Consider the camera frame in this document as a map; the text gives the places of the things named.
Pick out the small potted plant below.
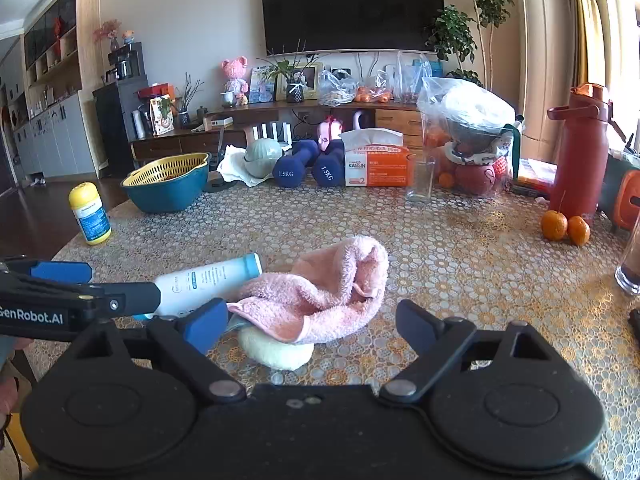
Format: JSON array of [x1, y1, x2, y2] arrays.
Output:
[[257, 42, 321, 104]]

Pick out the clear drinking glass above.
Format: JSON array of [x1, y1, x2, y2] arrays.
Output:
[[405, 155, 437, 204]]

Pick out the pink bear figurine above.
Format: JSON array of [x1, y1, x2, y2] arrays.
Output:
[[221, 57, 251, 106]]

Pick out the white cloth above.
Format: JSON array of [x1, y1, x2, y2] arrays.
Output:
[[216, 144, 293, 188]]

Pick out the pink fluffy towel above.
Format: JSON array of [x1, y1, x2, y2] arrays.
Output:
[[226, 235, 390, 345]]

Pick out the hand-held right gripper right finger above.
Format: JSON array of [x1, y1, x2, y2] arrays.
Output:
[[379, 299, 552, 404]]

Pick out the blue dumbbell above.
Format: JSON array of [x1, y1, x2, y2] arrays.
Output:
[[311, 142, 347, 187], [272, 140, 321, 188]]

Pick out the orange fruit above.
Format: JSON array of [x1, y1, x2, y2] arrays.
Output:
[[567, 216, 591, 247], [541, 210, 569, 241]]

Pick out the tall green houseplant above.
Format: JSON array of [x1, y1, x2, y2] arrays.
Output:
[[425, 0, 516, 88]]

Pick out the yellow strainer basket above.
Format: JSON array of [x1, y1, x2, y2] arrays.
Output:
[[122, 152, 210, 187]]

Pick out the red round jar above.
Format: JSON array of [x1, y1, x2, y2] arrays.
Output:
[[451, 159, 501, 197]]

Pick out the pink flower vase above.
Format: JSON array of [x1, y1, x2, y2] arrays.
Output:
[[93, 19, 123, 53]]

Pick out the yellow curtain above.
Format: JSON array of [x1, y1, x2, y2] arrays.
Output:
[[570, 0, 640, 126]]

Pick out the plastic bag of oranges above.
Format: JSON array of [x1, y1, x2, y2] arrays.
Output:
[[356, 67, 396, 105]]

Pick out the red water bottle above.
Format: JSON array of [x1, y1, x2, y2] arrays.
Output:
[[547, 83, 626, 227]]

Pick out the person's left hand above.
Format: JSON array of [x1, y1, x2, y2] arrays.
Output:
[[0, 337, 23, 411]]

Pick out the orange and white tissue box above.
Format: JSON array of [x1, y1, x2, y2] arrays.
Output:
[[340, 129, 417, 188]]

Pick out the pale green round lid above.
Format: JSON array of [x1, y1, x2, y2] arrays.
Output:
[[243, 138, 284, 179]]

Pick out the black coffee machine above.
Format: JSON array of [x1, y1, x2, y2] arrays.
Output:
[[107, 42, 146, 81]]

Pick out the clear plastic bag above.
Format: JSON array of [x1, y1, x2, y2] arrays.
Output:
[[317, 67, 358, 107], [395, 52, 433, 103]]

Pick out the dark drinking glass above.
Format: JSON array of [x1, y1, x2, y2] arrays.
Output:
[[615, 220, 640, 296]]

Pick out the black television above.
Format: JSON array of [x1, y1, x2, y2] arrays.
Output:
[[260, 0, 445, 54]]

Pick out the black cabinet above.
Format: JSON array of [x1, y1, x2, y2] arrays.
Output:
[[92, 76, 151, 176]]

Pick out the printed paper bag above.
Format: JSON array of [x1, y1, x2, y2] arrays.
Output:
[[150, 95, 175, 137]]

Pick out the pink kettle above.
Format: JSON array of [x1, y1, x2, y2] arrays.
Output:
[[316, 116, 346, 153]]

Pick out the grey wall cabinet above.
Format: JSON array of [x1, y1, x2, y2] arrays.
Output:
[[0, 0, 101, 181]]

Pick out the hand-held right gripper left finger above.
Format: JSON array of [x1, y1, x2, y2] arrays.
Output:
[[75, 297, 248, 404]]

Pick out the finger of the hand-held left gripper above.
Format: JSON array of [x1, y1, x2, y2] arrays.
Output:
[[0, 256, 94, 285], [0, 272, 162, 322]]

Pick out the white floor air conditioner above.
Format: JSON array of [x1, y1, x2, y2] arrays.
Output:
[[515, 0, 591, 143]]

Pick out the white slatted rack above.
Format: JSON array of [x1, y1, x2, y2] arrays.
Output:
[[252, 121, 291, 145]]

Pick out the wooden television console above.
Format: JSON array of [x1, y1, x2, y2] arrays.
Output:
[[131, 102, 426, 171]]

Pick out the printed picture card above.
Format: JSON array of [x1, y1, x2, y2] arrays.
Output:
[[250, 66, 275, 103]]

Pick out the vase with dry twigs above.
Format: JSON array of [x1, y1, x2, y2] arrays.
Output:
[[175, 72, 203, 128]]

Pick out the plastic bag with bowl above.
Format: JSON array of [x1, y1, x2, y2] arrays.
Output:
[[417, 76, 521, 146]]

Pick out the white bottle with blue cap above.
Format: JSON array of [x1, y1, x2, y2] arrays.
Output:
[[132, 252, 264, 321]]

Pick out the yellow bottle with blue label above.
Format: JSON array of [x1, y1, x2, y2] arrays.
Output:
[[68, 182, 112, 246]]

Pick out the patterned lace tablecloth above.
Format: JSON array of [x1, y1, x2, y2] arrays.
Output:
[[25, 175, 640, 480]]

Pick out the blue plastic basin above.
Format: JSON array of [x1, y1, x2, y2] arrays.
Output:
[[121, 162, 211, 213]]

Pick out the orange stool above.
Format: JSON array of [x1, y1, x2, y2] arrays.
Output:
[[612, 170, 640, 233]]

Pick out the yellow photo frame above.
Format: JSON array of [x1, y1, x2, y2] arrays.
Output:
[[275, 62, 324, 101]]

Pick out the white round fluffy pad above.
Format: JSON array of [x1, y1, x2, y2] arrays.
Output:
[[238, 327, 316, 372]]

